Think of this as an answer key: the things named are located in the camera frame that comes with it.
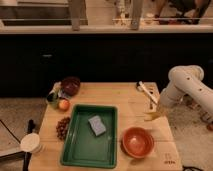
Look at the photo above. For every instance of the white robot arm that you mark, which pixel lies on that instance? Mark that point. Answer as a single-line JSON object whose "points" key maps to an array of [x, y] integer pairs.
{"points": [[187, 80]]}

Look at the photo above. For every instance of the bunch of dark grapes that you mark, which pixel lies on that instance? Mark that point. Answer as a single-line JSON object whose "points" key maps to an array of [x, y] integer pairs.
{"points": [[62, 128]]}

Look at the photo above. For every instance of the yellow banana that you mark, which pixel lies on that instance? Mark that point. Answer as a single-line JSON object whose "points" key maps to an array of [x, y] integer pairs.
{"points": [[150, 116]]}

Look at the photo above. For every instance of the dark maroon bowl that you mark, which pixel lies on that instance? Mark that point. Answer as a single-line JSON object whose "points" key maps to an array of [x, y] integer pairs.
{"points": [[70, 85]]}

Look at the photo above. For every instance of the red-orange bowl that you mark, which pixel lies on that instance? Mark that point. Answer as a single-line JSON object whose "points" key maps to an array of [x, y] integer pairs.
{"points": [[137, 142]]}

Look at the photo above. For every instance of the grey-blue sponge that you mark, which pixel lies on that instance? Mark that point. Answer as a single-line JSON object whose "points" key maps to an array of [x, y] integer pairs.
{"points": [[97, 125]]}

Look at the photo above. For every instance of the green plastic tray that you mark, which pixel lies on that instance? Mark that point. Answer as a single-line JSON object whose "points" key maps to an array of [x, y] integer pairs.
{"points": [[82, 147]]}

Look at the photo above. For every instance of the black pole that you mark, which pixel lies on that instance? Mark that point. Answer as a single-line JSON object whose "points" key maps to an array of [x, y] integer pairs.
{"points": [[27, 147]]}

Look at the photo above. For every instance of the red-yellow apple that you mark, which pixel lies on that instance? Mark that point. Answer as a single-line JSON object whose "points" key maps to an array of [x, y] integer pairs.
{"points": [[64, 105]]}

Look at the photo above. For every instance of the white-handled utensil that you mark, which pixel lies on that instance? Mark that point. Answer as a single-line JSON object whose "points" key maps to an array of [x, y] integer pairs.
{"points": [[141, 87]]}

